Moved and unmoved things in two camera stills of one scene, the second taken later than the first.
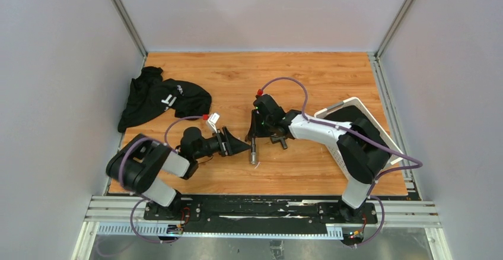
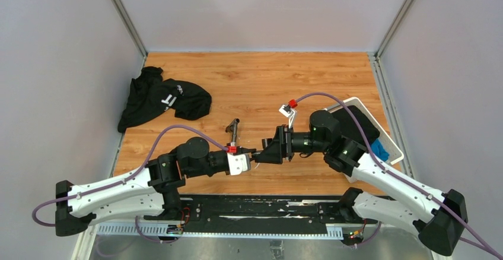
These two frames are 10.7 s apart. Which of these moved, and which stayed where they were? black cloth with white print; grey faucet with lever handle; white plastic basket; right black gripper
Moved: right black gripper; grey faucet with lever handle
Stayed: black cloth with white print; white plastic basket
